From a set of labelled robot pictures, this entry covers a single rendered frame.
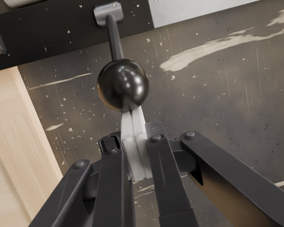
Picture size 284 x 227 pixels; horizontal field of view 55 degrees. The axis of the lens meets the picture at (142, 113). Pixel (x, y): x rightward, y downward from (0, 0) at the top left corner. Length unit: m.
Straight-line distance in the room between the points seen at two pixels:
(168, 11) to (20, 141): 0.23
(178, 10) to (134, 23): 0.05
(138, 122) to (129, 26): 0.13
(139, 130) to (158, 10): 0.16
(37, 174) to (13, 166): 0.03
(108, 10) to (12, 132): 0.19
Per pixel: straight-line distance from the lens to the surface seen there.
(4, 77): 0.35
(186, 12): 0.30
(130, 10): 0.28
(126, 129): 0.17
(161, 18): 0.30
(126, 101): 0.18
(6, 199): 0.43
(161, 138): 0.15
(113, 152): 0.15
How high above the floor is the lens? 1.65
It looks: 33 degrees down
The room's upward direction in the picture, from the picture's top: 89 degrees clockwise
